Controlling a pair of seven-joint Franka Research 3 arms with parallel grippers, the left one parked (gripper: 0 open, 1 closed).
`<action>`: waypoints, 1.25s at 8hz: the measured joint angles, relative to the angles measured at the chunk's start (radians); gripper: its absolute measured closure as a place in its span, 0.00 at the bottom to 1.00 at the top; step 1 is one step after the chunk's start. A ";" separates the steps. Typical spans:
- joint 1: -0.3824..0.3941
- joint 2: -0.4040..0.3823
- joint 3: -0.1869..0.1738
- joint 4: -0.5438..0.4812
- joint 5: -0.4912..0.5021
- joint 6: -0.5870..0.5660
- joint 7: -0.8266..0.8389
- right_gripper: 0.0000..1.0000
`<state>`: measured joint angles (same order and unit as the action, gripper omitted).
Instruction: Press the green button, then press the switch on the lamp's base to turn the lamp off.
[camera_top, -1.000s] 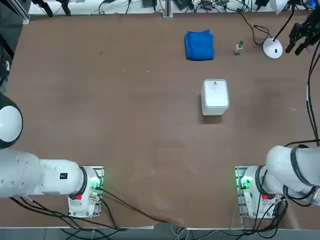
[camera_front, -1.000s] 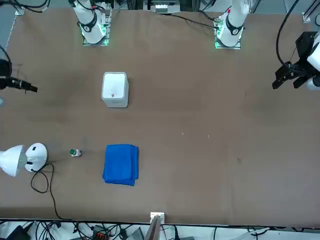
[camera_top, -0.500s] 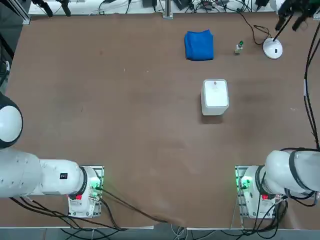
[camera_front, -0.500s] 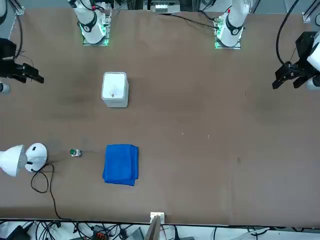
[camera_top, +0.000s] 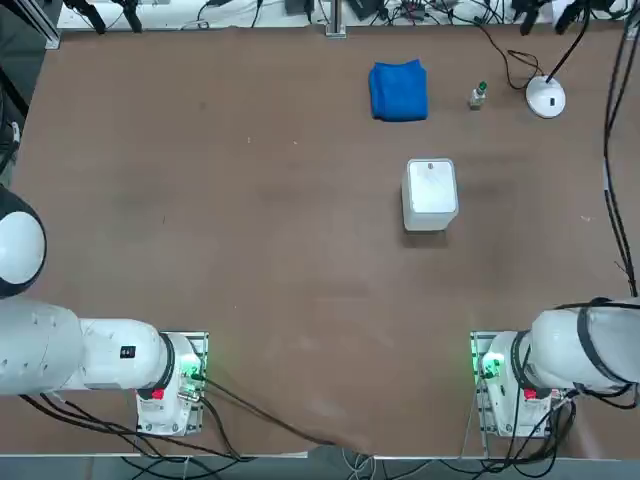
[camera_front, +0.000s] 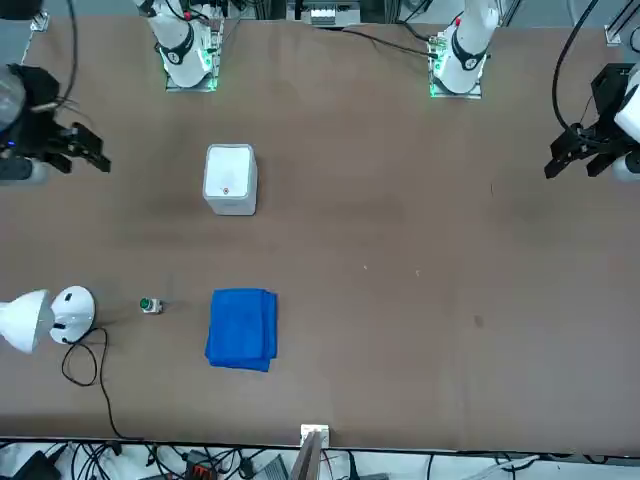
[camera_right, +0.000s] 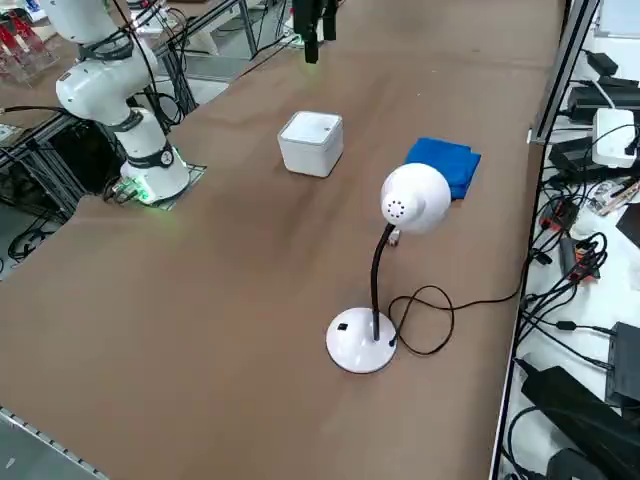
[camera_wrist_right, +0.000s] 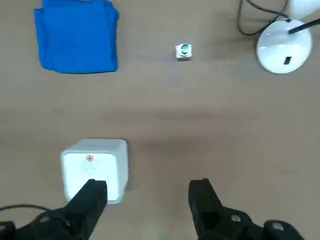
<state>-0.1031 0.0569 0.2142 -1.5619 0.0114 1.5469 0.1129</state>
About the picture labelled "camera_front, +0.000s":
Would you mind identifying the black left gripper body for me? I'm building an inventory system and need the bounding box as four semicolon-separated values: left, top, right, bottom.
574;63;634;149

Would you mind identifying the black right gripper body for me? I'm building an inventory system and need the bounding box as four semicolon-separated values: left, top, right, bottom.
10;64;69;151

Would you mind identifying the white desk lamp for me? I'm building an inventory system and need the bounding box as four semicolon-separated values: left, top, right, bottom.
0;285;96;355

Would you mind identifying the white lidded box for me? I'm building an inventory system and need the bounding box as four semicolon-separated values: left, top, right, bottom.
202;143;257;217

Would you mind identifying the blue folded cloth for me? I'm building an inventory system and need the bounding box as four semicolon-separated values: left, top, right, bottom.
203;287;279;374

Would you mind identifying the grey power strip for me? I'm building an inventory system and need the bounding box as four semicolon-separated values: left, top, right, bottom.
299;0;362;27

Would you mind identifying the black power brick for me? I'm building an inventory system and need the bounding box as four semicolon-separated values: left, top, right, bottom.
7;449;64;480

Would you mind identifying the orange black device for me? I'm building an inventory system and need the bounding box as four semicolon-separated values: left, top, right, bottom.
183;460;214;480

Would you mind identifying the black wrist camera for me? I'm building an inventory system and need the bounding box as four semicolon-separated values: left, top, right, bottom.
0;127;39;161

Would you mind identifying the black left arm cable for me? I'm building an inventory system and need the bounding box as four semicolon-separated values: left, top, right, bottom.
552;0;601;132

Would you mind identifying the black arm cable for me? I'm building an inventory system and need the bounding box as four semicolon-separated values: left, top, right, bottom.
552;0;601;132
58;0;80;101

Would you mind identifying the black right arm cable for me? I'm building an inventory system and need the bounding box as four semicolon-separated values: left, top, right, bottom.
58;0;80;101

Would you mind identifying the black base cable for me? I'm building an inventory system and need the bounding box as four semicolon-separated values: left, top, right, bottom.
342;27;434;56

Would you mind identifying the black lamp cable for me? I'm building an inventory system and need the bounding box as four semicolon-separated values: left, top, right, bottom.
61;325;146;444

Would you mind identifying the aluminium frame post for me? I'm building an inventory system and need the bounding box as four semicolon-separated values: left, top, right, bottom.
289;423;331;480

